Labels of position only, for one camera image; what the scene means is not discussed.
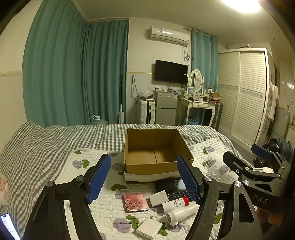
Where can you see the wide teal curtain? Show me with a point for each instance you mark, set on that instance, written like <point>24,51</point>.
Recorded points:
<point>69,80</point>

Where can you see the white plastic bottle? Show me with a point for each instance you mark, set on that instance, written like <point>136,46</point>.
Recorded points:
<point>182,212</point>

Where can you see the black wall television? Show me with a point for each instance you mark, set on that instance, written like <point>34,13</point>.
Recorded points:
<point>170,71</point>

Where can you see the white ribbed suitcase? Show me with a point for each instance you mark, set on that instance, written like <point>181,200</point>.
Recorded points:
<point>144,112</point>

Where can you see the pink patterned compact case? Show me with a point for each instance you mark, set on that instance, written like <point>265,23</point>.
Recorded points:
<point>134,203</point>

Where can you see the ceiling light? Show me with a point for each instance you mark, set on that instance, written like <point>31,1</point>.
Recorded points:
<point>244,4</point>

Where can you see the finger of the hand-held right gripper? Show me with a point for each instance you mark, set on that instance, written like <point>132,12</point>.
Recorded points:
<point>235,163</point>
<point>262,152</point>

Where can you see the white tube with red cap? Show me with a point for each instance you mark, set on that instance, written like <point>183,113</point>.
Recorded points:
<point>172,203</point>

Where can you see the clear water jug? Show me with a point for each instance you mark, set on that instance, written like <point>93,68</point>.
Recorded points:
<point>100,121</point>

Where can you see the white dressing table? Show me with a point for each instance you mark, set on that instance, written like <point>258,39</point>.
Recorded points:
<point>198,105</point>

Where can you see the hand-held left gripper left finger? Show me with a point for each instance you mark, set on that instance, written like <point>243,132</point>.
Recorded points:
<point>99,180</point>

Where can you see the white floral quilt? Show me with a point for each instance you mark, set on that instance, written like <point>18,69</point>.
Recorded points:
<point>115,207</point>

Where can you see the white louvred wardrobe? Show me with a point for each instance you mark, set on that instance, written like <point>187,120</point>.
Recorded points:
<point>246,97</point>

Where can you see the black smartphone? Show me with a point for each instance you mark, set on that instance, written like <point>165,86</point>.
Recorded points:
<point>8,225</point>

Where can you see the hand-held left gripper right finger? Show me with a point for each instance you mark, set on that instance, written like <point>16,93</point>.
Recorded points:
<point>189,182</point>

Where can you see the pink white plastic bag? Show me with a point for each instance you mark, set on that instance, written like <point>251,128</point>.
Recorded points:
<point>3,189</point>

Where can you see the small brown cardboard box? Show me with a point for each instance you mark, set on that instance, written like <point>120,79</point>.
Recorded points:
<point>214,95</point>

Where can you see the light blue earbuds case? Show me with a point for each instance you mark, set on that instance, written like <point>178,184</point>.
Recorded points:
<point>181,184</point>

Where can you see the dark striped suitcase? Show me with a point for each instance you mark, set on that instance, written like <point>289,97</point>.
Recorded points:
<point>217,115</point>

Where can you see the grey checked bed sheet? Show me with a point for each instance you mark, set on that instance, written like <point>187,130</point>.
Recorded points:
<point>46,143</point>

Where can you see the person's right hand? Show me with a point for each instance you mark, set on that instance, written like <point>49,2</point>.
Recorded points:
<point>275,218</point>

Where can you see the narrow teal curtain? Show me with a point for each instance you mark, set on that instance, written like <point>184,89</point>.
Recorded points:
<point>204,60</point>

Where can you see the white air conditioner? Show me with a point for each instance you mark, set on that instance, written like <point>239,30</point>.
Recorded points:
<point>169,35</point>

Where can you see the clear plastic bag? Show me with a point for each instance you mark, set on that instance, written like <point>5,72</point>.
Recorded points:
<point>146,94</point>

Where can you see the white flat power adapter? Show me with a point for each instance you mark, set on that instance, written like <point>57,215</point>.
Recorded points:
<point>148,227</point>

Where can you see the white charger block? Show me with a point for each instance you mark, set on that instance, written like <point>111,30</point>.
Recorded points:
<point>159,197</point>

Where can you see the blue plastic basket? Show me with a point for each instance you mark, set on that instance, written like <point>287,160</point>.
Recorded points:
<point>193,121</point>

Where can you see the silver small fridge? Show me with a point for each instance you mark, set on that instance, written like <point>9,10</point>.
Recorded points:
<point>166,108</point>

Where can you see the white oval vanity mirror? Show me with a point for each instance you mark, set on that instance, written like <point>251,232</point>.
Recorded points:
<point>195,79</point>

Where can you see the black backpack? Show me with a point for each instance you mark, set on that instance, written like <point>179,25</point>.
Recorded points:
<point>281,145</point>

